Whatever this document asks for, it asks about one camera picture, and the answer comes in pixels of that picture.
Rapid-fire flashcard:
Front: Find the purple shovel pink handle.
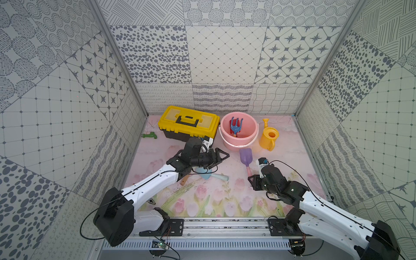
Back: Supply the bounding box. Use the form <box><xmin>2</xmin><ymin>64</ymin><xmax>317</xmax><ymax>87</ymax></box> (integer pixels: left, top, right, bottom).
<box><xmin>239</xmin><ymin>148</ymin><xmax>252</xmax><ymax>177</ymax></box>

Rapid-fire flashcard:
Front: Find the blue fork yellow handle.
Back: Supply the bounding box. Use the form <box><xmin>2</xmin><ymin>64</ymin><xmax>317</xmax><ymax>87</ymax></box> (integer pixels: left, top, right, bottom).
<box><xmin>230</xmin><ymin>117</ymin><xmax>244</xmax><ymax>135</ymax></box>

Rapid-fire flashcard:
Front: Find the pink plastic bucket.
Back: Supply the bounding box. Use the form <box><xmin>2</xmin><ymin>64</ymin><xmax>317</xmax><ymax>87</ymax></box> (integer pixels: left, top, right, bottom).
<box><xmin>219</xmin><ymin>112</ymin><xmax>260</xmax><ymax>151</ymax></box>

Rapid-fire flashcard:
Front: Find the yellow watering can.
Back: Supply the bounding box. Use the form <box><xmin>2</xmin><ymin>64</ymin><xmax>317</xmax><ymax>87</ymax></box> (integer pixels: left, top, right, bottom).
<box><xmin>259</xmin><ymin>119</ymin><xmax>280</xmax><ymax>151</ymax></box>

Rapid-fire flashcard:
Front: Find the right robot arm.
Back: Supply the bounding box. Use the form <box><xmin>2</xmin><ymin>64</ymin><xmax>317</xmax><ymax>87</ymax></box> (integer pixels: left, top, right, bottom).
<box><xmin>248</xmin><ymin>158</ymin><xmax>401</xmax><ymax>260</ymax></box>

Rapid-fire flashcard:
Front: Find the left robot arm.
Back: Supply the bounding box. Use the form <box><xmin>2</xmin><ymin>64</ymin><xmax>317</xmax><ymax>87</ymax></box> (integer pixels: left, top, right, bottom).
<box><xmin>93</xmin><ymin>137</ymin><xmax>230</xmax><ymax>247</ymax></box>

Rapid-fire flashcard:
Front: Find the light blue trowel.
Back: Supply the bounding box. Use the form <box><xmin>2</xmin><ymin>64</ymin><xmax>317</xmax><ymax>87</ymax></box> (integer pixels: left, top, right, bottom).
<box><xmin>193</xmin><ymin>167</ymin><xmax>229</xmax><ymax>182</ymax></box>

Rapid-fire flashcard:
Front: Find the yellow and black toolbox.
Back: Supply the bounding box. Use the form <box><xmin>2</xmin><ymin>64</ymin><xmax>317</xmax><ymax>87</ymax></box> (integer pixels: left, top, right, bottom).
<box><xmin>158</xmin><ymin>106</ymin><xmax>220</xmax><ymax>142</ymax></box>

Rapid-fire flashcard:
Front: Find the green toy tool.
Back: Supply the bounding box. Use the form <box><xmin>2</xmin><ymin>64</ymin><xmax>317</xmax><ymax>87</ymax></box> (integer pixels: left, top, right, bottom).
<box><xmin>141</xmin><ymin>132</ymin><xmax>158</xmax><ymax>139</ymax></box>

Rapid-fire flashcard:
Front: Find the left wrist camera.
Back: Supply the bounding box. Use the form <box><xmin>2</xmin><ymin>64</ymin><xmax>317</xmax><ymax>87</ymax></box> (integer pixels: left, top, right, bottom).
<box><xmin>201</xmin><ymin>137</ymin><xmax>214</xmax><ymax>152</ymax></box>

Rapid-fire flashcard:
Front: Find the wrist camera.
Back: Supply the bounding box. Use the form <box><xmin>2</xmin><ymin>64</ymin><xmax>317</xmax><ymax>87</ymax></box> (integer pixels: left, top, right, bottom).
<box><xmin>256</xmin><ymin>157</ymin><xmax>269</xmax><ymax>178</ymax></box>
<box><xmin>201</xmin><ymin>137</ymin><xmax>214</xmax><ymax>152</ymax></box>

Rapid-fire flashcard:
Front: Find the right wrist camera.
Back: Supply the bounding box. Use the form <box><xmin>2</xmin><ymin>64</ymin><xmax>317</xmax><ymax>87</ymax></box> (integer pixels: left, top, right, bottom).
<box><xmin>256</xmin><ymin>157</ymin><xmax>269</xmax><ymax>178</ymax></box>

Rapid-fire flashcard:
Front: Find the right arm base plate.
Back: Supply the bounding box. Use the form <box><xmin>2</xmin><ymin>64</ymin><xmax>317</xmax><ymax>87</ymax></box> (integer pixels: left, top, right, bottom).
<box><xmin>267</xmin><ymin>217</ymin><xmax>294</xmax><ymax>237</ymax></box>

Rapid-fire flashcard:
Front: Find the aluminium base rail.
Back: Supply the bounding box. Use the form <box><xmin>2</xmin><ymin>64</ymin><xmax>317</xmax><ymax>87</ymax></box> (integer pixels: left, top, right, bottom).
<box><xmin>102</xmin><ymin>217</ymin><xmax>309</xmax><ymax>251</ymax></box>

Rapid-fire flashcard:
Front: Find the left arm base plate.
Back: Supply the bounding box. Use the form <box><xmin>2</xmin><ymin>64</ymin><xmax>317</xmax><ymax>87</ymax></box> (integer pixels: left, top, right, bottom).
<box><xmin>139</xmin><ymin>218</ymin><xmax>184</xmax><ymax>237</ymax></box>

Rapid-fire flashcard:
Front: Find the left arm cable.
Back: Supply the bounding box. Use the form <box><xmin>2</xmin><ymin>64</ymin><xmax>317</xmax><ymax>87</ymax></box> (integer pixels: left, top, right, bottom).
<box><xmin>79</xmin><ymin>162</ymin><xmax>219</xmax><ymax>260</ymax></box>

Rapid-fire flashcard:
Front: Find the right camera cable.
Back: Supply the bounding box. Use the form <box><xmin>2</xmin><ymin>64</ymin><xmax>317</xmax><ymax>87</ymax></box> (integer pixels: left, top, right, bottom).
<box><xmin>268</xmin><ymin>159</ymin><xmax>404</xmax><ymax>257</ymax></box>

